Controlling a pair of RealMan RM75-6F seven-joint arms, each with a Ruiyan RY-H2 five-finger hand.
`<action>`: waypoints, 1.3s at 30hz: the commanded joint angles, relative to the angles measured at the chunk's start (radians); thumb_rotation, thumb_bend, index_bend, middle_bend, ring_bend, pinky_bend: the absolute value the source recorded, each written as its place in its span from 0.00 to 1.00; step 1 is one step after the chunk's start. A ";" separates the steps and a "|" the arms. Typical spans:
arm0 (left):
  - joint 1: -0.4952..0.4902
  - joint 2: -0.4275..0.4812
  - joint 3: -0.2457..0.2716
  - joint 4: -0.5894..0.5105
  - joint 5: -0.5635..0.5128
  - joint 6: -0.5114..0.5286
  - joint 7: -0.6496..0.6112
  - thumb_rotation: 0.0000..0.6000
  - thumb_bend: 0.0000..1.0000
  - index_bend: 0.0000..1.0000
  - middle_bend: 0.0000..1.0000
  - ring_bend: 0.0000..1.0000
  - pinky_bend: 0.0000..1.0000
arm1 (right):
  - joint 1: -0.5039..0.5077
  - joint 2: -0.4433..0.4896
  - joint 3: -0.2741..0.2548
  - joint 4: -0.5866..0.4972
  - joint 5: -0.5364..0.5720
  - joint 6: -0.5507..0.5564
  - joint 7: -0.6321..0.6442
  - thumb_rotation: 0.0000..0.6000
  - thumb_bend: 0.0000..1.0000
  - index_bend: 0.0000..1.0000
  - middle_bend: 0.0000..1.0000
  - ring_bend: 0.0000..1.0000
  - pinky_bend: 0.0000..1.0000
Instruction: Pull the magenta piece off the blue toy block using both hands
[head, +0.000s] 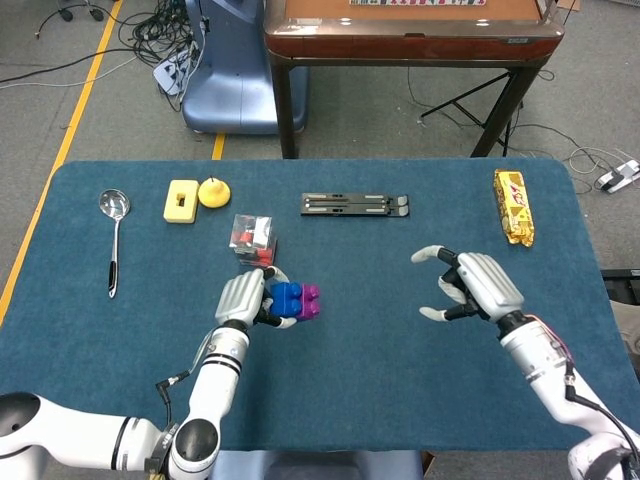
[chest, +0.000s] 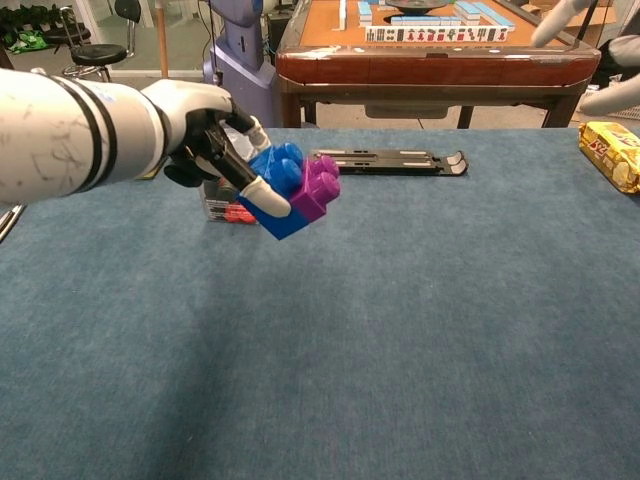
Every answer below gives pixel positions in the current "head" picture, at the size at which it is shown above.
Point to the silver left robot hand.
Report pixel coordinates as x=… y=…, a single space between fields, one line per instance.
x=240 y=297

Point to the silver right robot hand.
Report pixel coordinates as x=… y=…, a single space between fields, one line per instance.
x=490 y=287

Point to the blue building block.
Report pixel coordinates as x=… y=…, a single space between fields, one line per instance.
x=285 y=300

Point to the purple building block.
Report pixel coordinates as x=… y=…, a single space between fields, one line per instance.
x=312 y=302

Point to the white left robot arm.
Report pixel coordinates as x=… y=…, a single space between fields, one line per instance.
x=220 y=380

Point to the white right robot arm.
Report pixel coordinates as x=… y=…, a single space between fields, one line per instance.
x=540 y=360

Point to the yellow sponge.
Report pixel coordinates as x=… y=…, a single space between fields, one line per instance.
x=172 y=212

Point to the clear box red black capsules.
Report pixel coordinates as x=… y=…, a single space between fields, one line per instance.
x=252 y=240

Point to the gold snack packet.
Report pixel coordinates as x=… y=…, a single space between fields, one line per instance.
x=515 y=210

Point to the yellow toy pear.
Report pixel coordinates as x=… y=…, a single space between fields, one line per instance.
x=215 y=195

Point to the blue felt table cover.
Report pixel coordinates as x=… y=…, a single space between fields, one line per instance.
x=360 y=380

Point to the black folding stand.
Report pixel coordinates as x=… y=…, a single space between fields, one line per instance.
x=355 y=205

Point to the blue robot torso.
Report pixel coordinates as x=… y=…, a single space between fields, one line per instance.
x=320 y=467

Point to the blue grey machine base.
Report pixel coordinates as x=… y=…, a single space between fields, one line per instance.
x=230 y=90

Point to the white power strip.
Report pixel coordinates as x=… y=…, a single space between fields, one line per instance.
x=170 y=72

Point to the brown mahjong table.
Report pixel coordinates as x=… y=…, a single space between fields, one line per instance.
x=415 y=42

